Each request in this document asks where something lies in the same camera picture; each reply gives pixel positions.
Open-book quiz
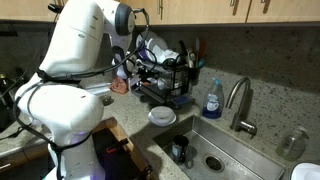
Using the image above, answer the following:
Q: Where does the teal spatula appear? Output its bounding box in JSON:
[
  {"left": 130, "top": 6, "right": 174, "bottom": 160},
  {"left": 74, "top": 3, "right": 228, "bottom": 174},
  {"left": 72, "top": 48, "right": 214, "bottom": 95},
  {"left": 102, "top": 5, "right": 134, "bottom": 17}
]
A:
[{"left": 194, "top": 37, "right": 200, "bottom": 66}]

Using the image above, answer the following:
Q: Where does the white bowl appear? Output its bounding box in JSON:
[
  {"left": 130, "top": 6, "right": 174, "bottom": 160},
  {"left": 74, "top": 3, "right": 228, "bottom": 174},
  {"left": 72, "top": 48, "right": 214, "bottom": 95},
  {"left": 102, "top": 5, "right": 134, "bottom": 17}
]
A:
[{"left": 147, "top": 105, "right": 177, "bottom": 128}]

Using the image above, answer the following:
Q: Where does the silver metal utensil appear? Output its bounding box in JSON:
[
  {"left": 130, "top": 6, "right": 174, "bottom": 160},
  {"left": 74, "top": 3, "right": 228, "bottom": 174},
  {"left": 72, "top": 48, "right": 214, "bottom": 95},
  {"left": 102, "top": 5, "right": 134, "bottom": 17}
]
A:
[{"left": 185, "top": 48, "right": 196, "bottom": 68}]

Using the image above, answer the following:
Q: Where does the blue dish soap bottle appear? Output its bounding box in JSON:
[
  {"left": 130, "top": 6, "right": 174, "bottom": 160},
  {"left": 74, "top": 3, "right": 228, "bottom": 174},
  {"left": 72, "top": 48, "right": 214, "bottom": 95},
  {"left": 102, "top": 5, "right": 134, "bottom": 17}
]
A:
[{"left": 201, "top": 77, "right": 225, "bottom": 120}]

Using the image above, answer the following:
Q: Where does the black utensil holder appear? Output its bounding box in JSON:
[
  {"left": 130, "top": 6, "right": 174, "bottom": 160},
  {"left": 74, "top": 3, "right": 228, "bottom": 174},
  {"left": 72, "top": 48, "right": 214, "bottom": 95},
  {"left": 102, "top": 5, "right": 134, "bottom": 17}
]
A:
[{"left": 187, "top": 64, "right": 201, "bottom": 84}]

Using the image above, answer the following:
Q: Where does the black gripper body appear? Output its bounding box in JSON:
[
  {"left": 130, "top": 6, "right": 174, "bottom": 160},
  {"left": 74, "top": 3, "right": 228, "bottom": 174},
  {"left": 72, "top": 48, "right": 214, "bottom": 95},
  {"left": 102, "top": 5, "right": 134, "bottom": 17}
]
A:
[{"left": 134, "top": 64, "right": 153, "bottom": 84}]

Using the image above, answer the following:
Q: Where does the red spatula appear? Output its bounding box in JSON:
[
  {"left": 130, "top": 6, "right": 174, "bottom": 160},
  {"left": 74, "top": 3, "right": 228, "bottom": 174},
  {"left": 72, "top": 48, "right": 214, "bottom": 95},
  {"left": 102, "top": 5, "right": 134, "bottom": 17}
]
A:
[{"left": 198, "top": 38, "right": 206, "bottom": 63}]

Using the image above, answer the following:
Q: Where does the dark round lid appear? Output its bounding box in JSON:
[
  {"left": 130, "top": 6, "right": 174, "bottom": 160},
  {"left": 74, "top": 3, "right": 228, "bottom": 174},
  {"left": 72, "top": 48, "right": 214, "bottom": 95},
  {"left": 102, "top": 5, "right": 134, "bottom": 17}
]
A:
[{"left": 99, "top": 94, "right": 115, "bottom": 106}]

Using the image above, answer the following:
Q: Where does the blue sponge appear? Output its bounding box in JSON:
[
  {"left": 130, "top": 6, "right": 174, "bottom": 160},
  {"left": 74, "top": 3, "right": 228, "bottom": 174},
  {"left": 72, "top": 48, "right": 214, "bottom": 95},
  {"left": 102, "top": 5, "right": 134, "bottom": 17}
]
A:
[{"left": 171, "top": 94, "right": 196, "bottom": 110}]

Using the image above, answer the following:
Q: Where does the grey rack drip tray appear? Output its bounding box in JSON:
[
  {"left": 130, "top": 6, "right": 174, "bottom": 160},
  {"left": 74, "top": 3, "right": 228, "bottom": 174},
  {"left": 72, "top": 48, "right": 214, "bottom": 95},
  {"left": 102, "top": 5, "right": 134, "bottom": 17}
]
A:
[{"left": 132, "top": 87, "right": 174, "bottom": 108}]

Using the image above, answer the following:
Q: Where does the metal cabinet handle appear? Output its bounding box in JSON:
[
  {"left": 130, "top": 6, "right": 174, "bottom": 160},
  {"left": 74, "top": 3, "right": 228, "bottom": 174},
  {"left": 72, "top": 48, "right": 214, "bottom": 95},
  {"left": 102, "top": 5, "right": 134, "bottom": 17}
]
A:
[
  {"left": 259, "top": 0, "right": 271, "bottom": 14},
  {"left": 157, "top": 0, "right": 165, "bottom": 20},
  {"left": 229, "top": 0, "right": 240, "bottom": 16}
]

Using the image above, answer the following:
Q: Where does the orange mesh bag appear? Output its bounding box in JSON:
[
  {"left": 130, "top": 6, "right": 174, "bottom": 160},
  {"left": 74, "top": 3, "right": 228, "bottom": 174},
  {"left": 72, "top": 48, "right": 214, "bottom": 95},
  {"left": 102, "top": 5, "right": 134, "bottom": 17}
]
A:
[{"left": 109, "top": 77, "right": 130, "bottom": 95}]

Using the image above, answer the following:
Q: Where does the black cooking utensil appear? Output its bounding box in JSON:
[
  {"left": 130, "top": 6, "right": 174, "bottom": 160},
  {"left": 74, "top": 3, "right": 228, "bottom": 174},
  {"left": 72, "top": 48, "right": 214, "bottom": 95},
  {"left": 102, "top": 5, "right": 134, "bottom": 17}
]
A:
[{"left": 178, "top": 39, "right": 188, "bottom": 57}]

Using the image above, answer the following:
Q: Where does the black mug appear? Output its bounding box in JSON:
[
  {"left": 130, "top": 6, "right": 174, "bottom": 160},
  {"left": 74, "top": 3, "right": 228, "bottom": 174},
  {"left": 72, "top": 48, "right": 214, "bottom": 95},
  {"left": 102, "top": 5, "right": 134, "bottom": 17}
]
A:
[{"left": 171, "top": 134, "right": 190, "bottom": 165}]

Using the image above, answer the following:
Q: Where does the round sink drain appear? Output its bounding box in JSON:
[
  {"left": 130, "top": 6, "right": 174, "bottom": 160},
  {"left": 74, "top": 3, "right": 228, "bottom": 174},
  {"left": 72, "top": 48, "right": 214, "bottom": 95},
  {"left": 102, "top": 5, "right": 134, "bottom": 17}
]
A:
[{"left": 203, "top": 154, "right": 225, "bottom": 173}]

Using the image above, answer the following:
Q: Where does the white mug red print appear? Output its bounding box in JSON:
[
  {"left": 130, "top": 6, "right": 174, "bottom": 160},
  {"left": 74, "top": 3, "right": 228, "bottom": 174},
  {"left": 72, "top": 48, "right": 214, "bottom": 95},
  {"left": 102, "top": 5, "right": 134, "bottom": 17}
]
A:
[{"left": 163, "top": 49, "right": 181, "bottom": 63}]

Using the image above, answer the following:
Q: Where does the black camera on stand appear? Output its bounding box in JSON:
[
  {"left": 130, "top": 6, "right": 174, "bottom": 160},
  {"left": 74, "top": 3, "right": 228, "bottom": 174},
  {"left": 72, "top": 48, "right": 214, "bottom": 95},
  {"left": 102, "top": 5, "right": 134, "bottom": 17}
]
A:
[{"left": 47, "top": 3, "right": 65, "bottom": 14}]

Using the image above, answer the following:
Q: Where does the stainless steel sink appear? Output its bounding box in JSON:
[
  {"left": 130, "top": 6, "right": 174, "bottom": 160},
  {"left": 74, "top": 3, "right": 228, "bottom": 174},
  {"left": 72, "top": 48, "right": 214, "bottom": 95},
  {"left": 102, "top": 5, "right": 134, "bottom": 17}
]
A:
[{"left": 152, "top": 114, "right": 287, "bottom": 180}]

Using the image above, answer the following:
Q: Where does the small white plate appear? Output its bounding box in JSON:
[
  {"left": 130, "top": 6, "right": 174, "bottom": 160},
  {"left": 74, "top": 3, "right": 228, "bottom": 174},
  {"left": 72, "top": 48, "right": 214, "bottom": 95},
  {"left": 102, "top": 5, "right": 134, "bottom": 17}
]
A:
[{"left": 146, "top": 37, "right": 170, "bottom": 65}]

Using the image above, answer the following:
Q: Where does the dark countertop appliance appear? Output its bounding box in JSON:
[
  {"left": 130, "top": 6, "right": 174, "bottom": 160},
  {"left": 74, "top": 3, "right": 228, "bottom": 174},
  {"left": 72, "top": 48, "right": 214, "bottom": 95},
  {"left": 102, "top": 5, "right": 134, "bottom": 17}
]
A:
[{"left": 0, "top": 73, "right": 19, "bottom": 133}]

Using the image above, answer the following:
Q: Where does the wooden wall cabinet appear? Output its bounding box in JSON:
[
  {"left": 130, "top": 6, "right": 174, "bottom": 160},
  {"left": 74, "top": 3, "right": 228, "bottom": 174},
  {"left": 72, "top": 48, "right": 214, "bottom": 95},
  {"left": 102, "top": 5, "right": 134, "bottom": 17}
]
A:
[{"left": 0, "top": 0, "right": 320, "bottom": 26}]

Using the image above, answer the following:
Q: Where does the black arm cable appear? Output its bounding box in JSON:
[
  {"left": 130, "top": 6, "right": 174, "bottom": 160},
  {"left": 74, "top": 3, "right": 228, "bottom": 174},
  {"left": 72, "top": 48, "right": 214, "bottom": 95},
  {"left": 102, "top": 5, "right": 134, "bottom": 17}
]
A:
[{"left": 13, "top": 7, "right": 152, "bottom": 180}]

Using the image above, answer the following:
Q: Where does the black wire dish rack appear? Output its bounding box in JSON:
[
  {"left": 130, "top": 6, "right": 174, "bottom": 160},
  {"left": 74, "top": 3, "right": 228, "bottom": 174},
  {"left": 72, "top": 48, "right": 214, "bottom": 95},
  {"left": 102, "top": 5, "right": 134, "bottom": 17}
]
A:
[{"left": 136, "top": 54, "right": 192, "bottom": 106}]

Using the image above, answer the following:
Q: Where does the metal sink faucet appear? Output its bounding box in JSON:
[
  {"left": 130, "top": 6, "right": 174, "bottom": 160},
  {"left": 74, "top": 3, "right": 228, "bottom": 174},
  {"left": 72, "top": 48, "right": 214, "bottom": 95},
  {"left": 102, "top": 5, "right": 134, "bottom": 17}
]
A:
[{"left": 225, "top": 76, "right": 258, "bottom": 138}]

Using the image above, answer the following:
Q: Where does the black loose power cable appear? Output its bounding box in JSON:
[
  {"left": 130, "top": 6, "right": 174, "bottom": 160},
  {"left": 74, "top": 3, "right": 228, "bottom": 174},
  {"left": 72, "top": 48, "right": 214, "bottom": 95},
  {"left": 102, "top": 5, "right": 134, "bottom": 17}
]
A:
[{"left": 0, "top": 123, "right": 33, "bottom": 142}]

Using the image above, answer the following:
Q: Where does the plain white cup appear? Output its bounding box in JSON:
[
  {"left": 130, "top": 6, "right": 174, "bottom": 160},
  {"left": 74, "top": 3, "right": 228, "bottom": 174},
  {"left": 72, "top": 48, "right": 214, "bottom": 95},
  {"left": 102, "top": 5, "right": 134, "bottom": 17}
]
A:
[{"left": 155, "top": 78, "right": 170, "bottom": 92}]

